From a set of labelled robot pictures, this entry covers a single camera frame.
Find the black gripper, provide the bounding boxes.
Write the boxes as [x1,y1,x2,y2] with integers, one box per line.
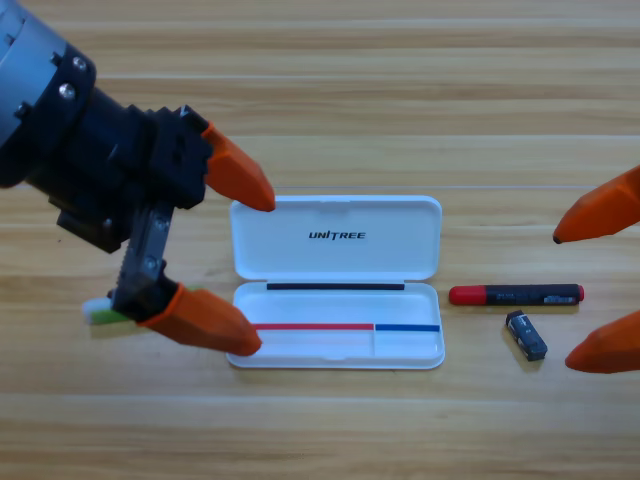
[27,87,277,322]

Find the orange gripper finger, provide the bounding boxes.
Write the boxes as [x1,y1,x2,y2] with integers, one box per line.
[137,282,264,357]
[552,164,640,245]
[564,309,640,375]

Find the red and black marker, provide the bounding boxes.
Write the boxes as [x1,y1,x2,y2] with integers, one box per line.
[448,283,586,307]

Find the green and white highlighter pen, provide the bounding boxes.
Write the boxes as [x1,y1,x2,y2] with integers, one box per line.
[82,284,205,327]

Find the white Unitree pencil case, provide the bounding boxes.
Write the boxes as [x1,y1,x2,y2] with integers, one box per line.
[225,194,446,371]

